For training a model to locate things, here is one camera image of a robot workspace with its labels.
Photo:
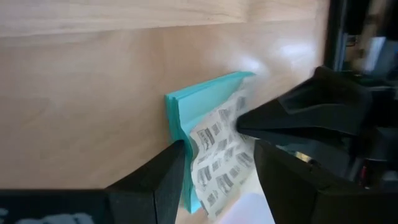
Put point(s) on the black aluminium frame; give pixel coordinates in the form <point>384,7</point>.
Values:
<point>334,31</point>

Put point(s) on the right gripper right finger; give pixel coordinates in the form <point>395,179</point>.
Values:
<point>311,199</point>

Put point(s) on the teal sticky note pad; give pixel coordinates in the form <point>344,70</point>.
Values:
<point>199,96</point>

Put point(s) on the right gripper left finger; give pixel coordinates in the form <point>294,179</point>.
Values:
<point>140,202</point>

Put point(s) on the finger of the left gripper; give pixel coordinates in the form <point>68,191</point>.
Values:
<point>326,96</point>
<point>311,130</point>

